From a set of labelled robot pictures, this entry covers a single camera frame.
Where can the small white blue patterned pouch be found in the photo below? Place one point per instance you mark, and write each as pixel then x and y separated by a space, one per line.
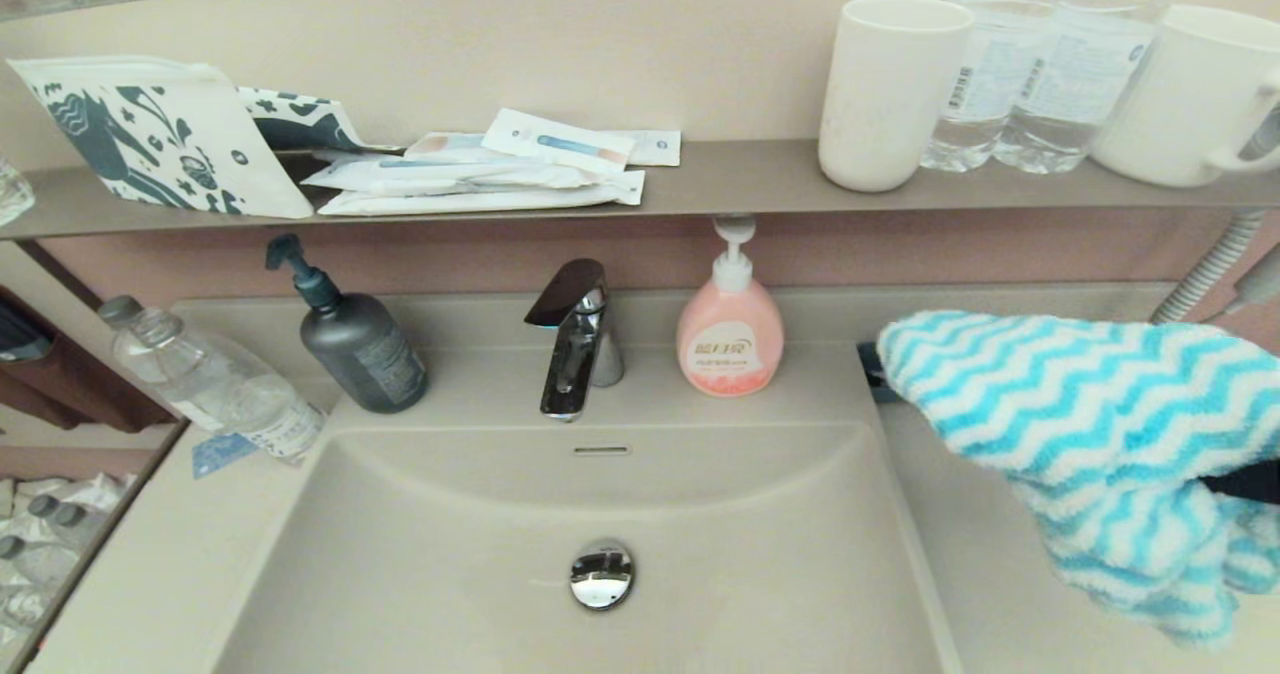
pixel 300 119

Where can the large white blue patterned pouch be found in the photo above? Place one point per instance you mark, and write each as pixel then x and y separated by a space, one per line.
pixel 200 154

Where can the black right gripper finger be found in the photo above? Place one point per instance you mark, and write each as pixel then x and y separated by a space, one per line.
pixel 1245 487

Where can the black rounded object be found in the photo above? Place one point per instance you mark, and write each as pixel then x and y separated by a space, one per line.
pixel 20 339

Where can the chrome drain stopper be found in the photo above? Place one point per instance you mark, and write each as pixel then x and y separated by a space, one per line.
pixel 602 576

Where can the beige sink basin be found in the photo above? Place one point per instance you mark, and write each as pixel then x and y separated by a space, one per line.
pixel 700 514

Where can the white plastic tumbler cup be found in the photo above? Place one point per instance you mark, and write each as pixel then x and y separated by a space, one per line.
pixel 885 104

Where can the pink soap pump bottle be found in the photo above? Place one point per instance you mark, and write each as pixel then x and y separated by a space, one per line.
pixel 730 344

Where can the brown wooden furniture piece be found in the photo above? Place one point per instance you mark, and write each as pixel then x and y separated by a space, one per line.
pixel 90 394

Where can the turquoise white striped cloth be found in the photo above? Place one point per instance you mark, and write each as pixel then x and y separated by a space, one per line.
pixel 1080 414

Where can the dark grey pump bottle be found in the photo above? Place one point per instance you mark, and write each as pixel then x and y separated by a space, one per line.
pixel 365 354

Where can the long white plastic packet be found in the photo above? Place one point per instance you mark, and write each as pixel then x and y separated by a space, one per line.
pixel 480 201
pixel 430 176

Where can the clear plastic water bottle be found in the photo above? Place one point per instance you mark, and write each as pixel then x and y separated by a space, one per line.
pixel 10 194
pixel 240 394
pixel 1080 84
pixel 118 312
pixel 985 84

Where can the small plain white sachet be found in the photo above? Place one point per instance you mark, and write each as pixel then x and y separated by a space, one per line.
pixel 655 147

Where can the plastic wrapped bottle pack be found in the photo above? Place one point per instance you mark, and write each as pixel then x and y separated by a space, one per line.
pixel 50 544

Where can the white sachet pinkish print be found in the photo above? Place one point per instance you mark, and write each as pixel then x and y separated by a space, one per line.
pixel 440 146

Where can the chrome sink faucet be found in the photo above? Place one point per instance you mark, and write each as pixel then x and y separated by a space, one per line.
pixel 575 354

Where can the blue soap tray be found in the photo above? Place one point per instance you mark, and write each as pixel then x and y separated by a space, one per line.
pixel 866 364

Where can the grey wall shelf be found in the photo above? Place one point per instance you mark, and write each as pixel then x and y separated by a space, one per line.
pixel 750 179

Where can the blue patterned card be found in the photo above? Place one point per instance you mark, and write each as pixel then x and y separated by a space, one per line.
pixel 222 454

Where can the white ribbed mug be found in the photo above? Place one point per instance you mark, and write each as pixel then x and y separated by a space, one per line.
pixel 1180 104

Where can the white sachet blue orange print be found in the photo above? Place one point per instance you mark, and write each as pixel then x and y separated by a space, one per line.
pixel 550 142

